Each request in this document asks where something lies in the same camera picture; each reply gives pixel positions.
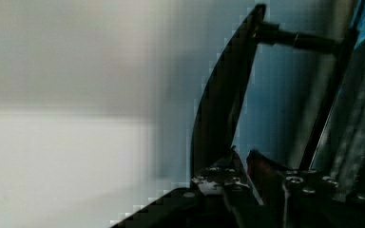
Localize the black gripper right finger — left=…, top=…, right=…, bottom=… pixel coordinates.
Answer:
left=246, top=149, right=314, bottom=228

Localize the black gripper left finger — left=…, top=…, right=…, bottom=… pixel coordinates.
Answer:
left=191, top=146, right=250, bottom=196

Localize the black silver toaster oven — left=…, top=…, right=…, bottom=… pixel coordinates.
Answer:
left=190, top=0, right=365, bottom=203

